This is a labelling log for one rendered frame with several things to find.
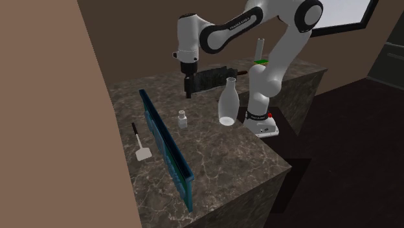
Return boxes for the black ribbed block, brown handle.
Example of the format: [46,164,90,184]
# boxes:
[191,65,249,95]

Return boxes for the white spatula with black handle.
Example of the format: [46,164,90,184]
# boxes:
[131,122,153,162]

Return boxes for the white tube on green base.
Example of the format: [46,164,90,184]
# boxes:
[253,38,270,66]

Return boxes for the small white bottle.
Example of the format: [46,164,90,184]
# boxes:
[177,109,188,130]

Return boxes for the blue flat tray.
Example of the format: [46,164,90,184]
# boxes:
[138,88,196,213]

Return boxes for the clear white glass bottle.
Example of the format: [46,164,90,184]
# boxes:
[218,76,241,127]

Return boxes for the dark cabinet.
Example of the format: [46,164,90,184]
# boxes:
[366,9,404,91]

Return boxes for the window with black frame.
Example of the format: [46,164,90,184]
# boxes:
[310,0,380,38]

